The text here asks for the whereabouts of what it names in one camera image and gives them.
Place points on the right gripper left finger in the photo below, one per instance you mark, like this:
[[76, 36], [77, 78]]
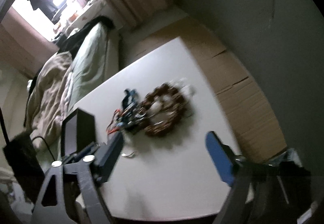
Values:
[[82, 175]]

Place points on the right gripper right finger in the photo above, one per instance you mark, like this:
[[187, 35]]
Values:
[[232, 172]]

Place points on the black jewelry box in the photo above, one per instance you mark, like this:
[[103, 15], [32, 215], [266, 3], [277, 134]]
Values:
[[78, 131]]

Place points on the colourful jewelry pile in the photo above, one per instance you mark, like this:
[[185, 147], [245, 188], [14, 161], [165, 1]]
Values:
[[129, 118]]

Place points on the cardboard box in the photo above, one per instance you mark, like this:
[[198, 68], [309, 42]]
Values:
[[250, 115]]

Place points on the black bag on floor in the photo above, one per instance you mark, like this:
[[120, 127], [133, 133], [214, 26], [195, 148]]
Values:
[[21, 157]]

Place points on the beige blanket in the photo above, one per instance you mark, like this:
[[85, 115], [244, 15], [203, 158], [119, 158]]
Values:
[[45, 111]]

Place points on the white plastic bag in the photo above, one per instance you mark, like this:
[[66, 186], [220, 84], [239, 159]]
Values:
[[185, 87]]

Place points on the green bed mattress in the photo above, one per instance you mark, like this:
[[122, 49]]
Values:
[[96, 61]]

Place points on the black clothing on bed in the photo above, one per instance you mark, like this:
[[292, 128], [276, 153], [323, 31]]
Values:
[[73, 43]]

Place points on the cluttered desk by window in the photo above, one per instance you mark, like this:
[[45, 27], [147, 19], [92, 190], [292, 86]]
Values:
[[76, 14]]

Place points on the black hanging garment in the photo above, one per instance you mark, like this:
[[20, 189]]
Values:
[[46, 6]]

